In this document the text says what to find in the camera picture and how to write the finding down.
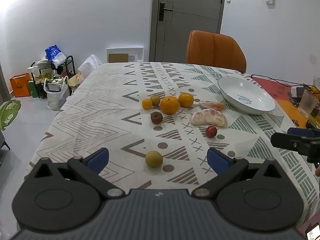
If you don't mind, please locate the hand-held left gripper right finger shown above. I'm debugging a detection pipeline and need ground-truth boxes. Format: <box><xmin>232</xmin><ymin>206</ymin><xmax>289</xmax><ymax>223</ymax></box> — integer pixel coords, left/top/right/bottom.
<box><xmin>192</xmin><ymin>148</ymin><xmax>293</xmax><ymax>198</ymax></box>

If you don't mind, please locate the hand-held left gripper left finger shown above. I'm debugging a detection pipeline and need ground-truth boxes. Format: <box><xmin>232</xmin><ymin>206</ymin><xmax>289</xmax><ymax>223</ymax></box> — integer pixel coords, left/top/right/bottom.
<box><xmin>25</xmin><ymin>148</ymin><xmax>125</xmax><ymax>200</ymax></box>

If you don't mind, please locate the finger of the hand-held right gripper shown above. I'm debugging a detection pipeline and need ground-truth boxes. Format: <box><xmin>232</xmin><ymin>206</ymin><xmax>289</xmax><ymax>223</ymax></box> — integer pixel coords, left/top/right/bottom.
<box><xmin>287</xmin><ymin>119</ymin><xmax>320</xmax><ymax>138</ymax></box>
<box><xmin>271</xmin><ymin>132</ymin><xmax>320</xmax><ymax>165</ymax></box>

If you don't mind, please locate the small red fruit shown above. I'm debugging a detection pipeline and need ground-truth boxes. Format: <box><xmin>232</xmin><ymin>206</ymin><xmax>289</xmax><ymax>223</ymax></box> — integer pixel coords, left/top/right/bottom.
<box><xmin>206</xmin><ymin>126</ymin><xmax>218</xmax><ymax>139</ymax></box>

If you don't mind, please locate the large peeled pomelo segment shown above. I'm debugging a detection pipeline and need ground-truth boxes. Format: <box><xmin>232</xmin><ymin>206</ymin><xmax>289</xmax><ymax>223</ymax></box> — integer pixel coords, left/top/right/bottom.
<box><xmin>191</xmin><ymin>109</ymin><xmax>228</xmax><ymax>127</ymax></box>

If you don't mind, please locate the yellow-green round fruit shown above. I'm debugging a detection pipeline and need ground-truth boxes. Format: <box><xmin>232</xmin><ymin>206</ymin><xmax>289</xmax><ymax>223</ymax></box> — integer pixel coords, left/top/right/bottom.
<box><xmin>145</xmin><ymin>150</ymin><xmax>164</xmax><ymax>167</ymax></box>

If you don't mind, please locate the small peeled pomelo segment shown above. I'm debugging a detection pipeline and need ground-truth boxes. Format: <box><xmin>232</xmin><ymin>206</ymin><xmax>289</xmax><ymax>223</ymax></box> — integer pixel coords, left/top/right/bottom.
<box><xmin>199</xmin><ymin>100</ymin><xmax>225</xmax><ymax>111</ymax></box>

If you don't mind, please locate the white ceramic plate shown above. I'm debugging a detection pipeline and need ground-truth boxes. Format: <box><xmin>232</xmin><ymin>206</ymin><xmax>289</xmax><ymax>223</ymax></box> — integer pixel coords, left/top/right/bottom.
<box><xmin>218</xmin><ymin>76</ymin><xmax>276</xmax><ymax>115</ymax></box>

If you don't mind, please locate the medium orange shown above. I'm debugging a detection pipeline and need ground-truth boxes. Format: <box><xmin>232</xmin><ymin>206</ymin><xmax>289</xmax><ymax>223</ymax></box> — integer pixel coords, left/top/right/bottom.
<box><xmin>178</xmin><ymin>92</ymin><xmax>194</xmax><ymax>108</ymax></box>

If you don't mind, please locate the dark brown wrinkled fruit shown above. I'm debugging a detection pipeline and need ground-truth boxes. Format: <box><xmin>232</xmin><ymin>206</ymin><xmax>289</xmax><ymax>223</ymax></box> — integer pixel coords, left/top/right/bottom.
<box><xmin>150</xmin><ymin>111</ymin><xmax>163</xmax><ymax>125</ymax></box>

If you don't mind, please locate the large orange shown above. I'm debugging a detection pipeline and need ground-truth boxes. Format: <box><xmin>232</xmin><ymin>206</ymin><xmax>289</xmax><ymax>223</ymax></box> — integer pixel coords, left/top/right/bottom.
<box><xmin>160</xmin><ymin>96</ymin><xmax>180</xmax><ymax>115</ymax></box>

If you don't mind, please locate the frosted plastic cup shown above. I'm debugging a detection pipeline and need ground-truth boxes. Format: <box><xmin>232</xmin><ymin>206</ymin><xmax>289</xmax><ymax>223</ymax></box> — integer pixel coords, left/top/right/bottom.
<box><xmin>298</xmin><ymin>90</ymin><xmax>320</xmax><ymax>118</ymax></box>

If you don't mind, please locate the white and grey charger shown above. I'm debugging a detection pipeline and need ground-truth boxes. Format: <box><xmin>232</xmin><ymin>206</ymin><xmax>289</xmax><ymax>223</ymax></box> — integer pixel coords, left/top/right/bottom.
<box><xmin>287</xmin><ymin>85</ymin><xmax>312</xmax><ymax>98</ymax></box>

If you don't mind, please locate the red and orange table mat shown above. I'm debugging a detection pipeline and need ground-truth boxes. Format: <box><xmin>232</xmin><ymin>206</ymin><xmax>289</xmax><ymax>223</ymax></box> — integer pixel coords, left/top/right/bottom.
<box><xmin>251</xmin><ymin>76</ymin><xmax>320</xmax><ymax>130</ymax></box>

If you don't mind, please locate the white plastic bag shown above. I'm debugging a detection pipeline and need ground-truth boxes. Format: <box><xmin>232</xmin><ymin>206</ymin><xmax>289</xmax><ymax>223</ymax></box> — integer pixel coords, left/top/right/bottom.
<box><xmin>43</xmin><ymin>76</ymin><xmax>69</xmax><ymax>111</ymax></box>

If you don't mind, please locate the brown paper bag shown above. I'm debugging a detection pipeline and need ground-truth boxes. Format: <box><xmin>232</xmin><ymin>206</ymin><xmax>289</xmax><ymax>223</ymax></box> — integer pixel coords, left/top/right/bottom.
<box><xmin>68</xmin><ymin>72</ymin><xmax>84</xmax><ymax>88</ymax></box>

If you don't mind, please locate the smartphone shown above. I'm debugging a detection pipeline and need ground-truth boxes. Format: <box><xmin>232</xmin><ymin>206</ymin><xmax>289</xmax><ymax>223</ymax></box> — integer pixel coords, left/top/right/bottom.
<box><xmin>305</xmin><ymin>222</ymin><xmax>320</xmax><ymax>240</ymax></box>

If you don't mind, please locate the clear plastic bag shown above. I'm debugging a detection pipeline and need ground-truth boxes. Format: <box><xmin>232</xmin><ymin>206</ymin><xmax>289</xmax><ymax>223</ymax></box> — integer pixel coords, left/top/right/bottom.
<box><xmin>78</xmin><ymin>54</ymin><xmax>102</xmax><ymax>78</ymax></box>

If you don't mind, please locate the black metal rack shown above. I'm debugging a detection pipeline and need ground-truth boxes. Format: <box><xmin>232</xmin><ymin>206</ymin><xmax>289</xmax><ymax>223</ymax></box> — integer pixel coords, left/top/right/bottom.
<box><xmin>30</xmin><ymin>55</ymin><xmax>76</xmax><ymax>98</ymax></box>

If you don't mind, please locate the green floor mat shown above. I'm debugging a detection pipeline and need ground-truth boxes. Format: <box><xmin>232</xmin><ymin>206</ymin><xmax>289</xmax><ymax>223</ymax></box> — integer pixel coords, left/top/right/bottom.
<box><xmin>0</xmin><ymin>99</ymin><xmax>22</xmax><ymax>131</ymax></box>

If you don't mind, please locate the orange paper bag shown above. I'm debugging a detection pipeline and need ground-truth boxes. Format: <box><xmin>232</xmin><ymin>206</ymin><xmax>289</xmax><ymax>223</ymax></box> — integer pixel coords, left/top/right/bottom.
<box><xmin>10</xmin><ymin>73</ymin><xmax>32</xmax><ymax>98</ymax></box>

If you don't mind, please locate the orange chair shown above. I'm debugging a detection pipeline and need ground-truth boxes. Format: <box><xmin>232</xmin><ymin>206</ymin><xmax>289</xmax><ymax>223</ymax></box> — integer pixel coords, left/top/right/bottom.
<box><xmin>186</xmin><ymin>30</ymin><xmax>247</xmax><ymax>73</ymax></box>

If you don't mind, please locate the white foam packaging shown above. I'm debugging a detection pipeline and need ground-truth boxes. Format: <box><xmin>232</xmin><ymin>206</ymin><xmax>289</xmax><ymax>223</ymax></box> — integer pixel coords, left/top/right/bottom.
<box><xmin>106</xmin><ymin>47</ymin><xmax>145</xmax><ymax>64</ymax></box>

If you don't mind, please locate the blue plastic bag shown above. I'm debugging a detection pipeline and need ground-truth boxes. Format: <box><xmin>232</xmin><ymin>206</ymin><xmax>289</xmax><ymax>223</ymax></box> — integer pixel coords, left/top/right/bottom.
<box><xmin>45</xmin><ymin>45</ymin><xmax>67</xmax><ymax>67</ymax></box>

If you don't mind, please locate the grey door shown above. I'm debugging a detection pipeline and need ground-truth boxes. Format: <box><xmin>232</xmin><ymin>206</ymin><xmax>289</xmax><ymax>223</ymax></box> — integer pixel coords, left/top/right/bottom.
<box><xmin>149</xmin><ymin>0</ymin><xmax>227</xmax><ymax>63</ymax></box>

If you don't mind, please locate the black cable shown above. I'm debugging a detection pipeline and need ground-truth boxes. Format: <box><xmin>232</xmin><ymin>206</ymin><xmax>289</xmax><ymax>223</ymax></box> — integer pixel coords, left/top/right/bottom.
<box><xmin>251</xmin><ymin>74</ymin><xmax>313</xmax><ymax>88</ymax></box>

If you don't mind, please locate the black door handle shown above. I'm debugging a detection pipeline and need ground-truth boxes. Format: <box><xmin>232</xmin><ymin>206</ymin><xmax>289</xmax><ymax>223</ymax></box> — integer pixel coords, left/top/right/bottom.
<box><xmin>159</xmin><ymin>2</ymin><xmax>173</xmax><ymax>22</ymax></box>

